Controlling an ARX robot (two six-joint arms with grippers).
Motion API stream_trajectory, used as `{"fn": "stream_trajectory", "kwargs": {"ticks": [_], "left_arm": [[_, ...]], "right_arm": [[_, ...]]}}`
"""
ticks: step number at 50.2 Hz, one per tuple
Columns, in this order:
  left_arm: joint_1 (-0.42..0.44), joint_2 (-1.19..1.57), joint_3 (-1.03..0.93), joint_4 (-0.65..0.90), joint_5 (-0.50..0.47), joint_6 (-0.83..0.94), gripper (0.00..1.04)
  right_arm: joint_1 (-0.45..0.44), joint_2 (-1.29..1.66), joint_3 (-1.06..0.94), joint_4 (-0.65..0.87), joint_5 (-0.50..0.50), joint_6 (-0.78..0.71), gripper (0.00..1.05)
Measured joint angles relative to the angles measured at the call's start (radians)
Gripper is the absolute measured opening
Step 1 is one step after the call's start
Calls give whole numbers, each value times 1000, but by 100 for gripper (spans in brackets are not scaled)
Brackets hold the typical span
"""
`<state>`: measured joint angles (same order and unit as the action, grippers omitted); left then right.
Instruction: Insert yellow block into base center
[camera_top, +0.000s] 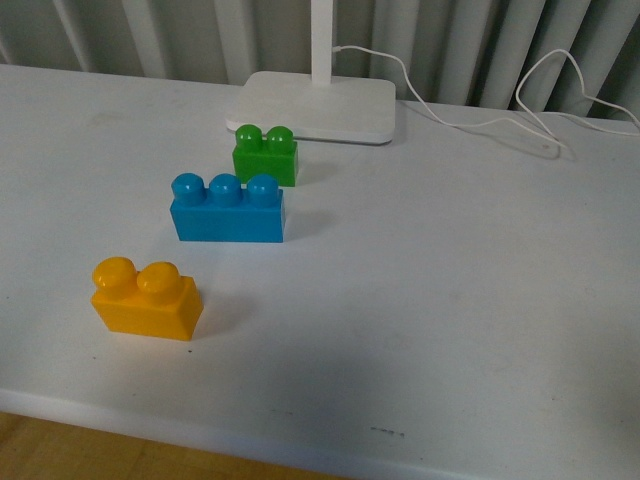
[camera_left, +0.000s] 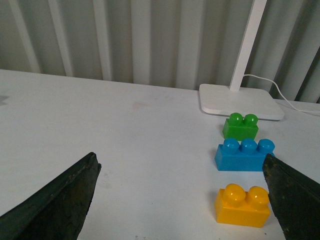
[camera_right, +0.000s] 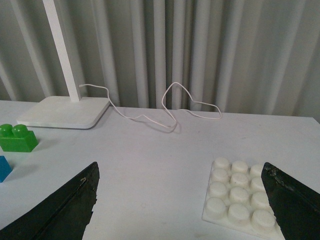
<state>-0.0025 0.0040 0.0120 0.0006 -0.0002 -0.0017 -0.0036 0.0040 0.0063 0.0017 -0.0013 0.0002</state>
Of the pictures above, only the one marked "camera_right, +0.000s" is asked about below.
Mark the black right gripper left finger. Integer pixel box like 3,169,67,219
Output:
0,162,100,240

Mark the blue three-stud block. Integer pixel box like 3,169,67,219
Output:
0,155,12,183

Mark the white studded base plate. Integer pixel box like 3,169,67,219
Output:
202,157,284,240

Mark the green two-stud block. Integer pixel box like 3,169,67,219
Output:
0,123,39,153

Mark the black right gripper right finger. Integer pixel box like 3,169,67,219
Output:
261,162,320,240

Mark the white lamp cable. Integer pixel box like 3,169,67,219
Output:
78,81,222,130

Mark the white desk lamp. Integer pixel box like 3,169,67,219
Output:
17,0,110,130

